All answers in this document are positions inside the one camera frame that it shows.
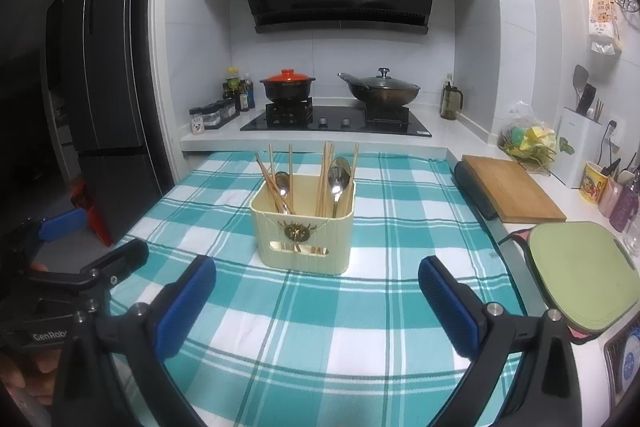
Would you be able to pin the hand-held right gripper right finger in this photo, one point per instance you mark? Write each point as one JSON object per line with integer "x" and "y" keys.
{"x": 445, "y": 307}

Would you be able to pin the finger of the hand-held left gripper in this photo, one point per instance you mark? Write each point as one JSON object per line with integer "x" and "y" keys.
{"x": 62, "y": 224}
{"x": 120, "y": 259}

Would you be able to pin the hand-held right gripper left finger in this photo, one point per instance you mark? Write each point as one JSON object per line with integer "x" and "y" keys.
{"x": 182, "y": 312}

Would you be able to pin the cream utensil holder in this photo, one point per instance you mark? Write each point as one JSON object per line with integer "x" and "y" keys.
{"x": 325, "y": 252}

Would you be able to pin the metal spoon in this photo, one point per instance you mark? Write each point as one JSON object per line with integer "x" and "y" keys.
{"x": 347, "y": 172}
{"x": 281, "y": 184}
{"x": 336, "y": 181}

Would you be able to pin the group of wooden chopsticks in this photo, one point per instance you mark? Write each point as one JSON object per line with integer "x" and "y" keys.
{"x": 327, "y": 162}

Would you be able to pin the person's left hand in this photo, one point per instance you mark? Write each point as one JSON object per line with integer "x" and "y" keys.
{"x": 20, "y": 377}

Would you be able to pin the red stool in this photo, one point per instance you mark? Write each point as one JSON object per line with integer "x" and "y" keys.
{"x": 92, "y": 217}

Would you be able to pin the teal checked tablecloth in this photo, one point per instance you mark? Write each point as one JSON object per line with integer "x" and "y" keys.
{"x": 350, "y": 307}

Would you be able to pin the black rounded tray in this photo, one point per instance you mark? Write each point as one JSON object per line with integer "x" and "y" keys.
{"x": 472, "y": 194}

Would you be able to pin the wooden cutting board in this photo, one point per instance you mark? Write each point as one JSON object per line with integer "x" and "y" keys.
{"x": 510, "y": 187}

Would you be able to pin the green cutting board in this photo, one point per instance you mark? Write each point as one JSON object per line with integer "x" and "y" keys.
{"x": 580, "y": 272}

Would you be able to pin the dark refrigerator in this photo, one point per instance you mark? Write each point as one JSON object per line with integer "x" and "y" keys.
{"x": 110, "y": 82}

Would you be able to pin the white labelled spice jar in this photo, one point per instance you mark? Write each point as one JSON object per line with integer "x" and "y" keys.
{"x": 197, "y": 123}

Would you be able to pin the metal dish rack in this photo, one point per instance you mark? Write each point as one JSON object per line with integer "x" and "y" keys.
{"x": 612, "y": 352}

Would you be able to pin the clear bag of yellow sponges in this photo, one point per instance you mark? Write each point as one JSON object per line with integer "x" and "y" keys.
{"x": 530, "y": 139}

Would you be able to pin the yellow printed mug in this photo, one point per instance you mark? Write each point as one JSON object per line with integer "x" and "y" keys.
{"x": 592, "y": 187}

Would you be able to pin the blue and white plate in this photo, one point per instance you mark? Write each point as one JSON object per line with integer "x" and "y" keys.
{"x": 632, "y": 357}

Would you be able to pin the pink cup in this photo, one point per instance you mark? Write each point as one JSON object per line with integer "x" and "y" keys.
{"x": 610, "y": 199}

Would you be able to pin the white leaf print utensil box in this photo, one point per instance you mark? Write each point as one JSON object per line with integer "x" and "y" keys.
{"x": 575, "y": 157}

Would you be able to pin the clear drinking glass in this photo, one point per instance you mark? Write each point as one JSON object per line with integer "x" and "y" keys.
{"x": 634, "y": 239}

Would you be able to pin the dark green water jug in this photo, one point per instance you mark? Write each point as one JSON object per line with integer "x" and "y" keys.
{"x": 450, "y": 104}

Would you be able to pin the dark sauce bottle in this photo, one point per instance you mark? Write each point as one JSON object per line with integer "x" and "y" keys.
{"x": 245, "y": 97}

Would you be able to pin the purple soap bottle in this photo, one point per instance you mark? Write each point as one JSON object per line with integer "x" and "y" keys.
{"x": 625, "y": 207}

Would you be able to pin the yellow capped oil bottle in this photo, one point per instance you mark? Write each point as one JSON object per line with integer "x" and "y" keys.
{"x": 232, "y": 84}

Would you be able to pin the black glass cooktop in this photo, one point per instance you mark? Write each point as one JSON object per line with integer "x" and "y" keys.
{"x": 340, "y": 122}

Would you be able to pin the black wok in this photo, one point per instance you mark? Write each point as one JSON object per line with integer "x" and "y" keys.
{"x": 385, "y": 98}

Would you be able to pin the dark wok lid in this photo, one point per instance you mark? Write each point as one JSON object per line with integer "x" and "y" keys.
{"x": 382, "y": 82}

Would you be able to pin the red lidded black clay pot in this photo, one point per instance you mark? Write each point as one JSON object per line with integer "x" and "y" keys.
{"x": 287, "y": 89}

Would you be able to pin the brown chopsticks bundle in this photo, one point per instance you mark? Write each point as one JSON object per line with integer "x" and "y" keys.
{"x": 598, "y": 112}

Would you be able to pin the grey spatula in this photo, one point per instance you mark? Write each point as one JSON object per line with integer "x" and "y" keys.
{"x": 580, "y": 77}

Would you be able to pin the white wall socket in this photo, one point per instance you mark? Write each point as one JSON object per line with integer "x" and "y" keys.
{"x": 612, "y": 127}

